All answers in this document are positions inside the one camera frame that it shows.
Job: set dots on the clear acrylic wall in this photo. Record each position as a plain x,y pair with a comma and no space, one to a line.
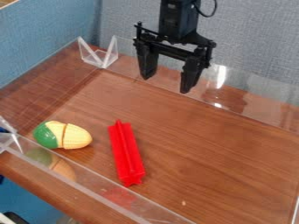
227,88
80,192

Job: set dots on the clear acrylic front wall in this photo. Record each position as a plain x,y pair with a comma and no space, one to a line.
80,192

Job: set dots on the yellow green toy corn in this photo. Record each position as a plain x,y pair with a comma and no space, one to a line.
54,135

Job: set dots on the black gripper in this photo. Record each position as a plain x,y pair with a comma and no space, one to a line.
175,40

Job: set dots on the clear acrylic back wall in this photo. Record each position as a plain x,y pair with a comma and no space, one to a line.
227,88

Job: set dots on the clear acrylic corner bracket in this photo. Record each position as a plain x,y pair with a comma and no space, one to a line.
99,58

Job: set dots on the red star-shaped plastic bar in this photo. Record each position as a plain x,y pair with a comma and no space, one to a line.
129,166

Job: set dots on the clear acrylic left bracket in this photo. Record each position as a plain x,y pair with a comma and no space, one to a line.
8,136

